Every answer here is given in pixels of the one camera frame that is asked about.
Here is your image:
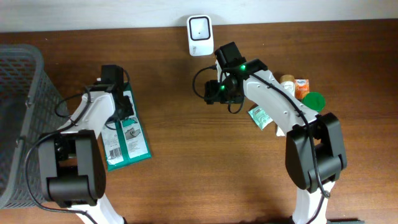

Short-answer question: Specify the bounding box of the green 3M cloth package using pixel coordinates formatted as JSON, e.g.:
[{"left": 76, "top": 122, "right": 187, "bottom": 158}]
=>
[{"left": 101, "top": 85, "right": 152, "bottom": 171}]

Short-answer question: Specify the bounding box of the teal wet wipes pack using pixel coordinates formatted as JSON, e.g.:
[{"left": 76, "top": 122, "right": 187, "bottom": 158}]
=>
[{"left": 248, "top": 106, "right": 274, "bottom": 130}]

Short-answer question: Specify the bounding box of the white tube gold cap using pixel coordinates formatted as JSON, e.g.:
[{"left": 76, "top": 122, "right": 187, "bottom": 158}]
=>
[{"left": 276, "top": 75, "right": 295, "bottom": 137}]

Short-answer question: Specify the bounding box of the orange small juice carton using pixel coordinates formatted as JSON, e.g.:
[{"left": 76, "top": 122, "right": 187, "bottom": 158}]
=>
[{"left": 295, "top": 79, "right": 310, "bottom": 100}]

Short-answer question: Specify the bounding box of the green lid glass jar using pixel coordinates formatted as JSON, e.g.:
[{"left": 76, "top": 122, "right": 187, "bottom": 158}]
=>
[{"left": 302, "top": 92, "right": 326, "bottom": 112}]

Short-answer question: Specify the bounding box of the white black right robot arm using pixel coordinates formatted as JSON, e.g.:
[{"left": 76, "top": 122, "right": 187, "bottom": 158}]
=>
[{"left": 204, "top": 42, "right": 347, "bottom": 223}]

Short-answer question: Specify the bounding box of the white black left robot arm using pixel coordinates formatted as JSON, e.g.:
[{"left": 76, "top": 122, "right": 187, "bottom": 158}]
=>
[{"left": 33, "top": 65, "right": 134, "bottom": 223}]

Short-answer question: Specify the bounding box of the white barcode scanner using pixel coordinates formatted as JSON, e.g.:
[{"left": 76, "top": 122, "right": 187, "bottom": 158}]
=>
[{"left": 187, "top": 15, "right": 214, "bottom": 57}]

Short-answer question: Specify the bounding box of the grey plastic basket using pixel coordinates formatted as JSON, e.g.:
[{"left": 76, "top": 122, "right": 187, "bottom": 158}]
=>
[{"left": 1, "top": 44, "right": 65, "bottom": 209}]

